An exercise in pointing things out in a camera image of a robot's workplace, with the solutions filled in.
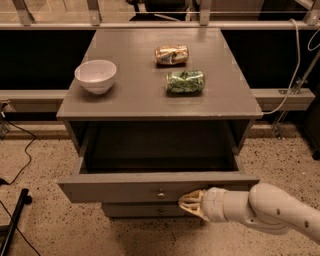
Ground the grey top drawer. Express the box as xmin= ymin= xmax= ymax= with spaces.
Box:
xmin=57 ymin=158 xmax=259 ymax=203

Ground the grey drawer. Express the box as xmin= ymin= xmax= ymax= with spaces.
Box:
xmin=57 ymin=158 xmax=259 ymax=203
xmin=101 ymin=203 xmax=192 ymax=218

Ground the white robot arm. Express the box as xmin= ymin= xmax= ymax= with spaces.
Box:
xmin=178 ymin=183 xmax=320 ymax=244

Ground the grey lower drawer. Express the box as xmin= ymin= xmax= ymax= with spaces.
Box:
xmin=101 ymin=203 xmax=192 ymax=218

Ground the grey wooden cabinet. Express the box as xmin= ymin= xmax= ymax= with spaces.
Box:
xmin=57 ymin=28 xmax=262 ymax=173

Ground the crushed green soda can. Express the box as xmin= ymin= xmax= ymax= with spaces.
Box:
xmin=166 ymin=70 xmax=205 ymax=94

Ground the crushed gold soda can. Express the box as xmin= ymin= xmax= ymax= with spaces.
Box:
xmin=155 ymin=45 xmax=189 ymax=65

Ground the white ceramic bowl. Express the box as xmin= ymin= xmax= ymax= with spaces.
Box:
xmin=74 ymin=60 xmax=117 ymax=95

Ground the black stand leg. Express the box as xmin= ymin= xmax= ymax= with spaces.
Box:
xmin=0 ymin=188 xmax=32 ymax=256

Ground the white cable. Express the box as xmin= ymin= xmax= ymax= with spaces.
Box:
xmin=263 ymin=18 xmax=302 ymax=116

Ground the black floor cable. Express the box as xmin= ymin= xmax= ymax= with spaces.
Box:
xmin=0 ymin=119 xmax=38 ymax=186

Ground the metal railing frame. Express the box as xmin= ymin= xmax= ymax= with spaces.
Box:
xmin=0 ymin=0 xmax=320 ymax=30

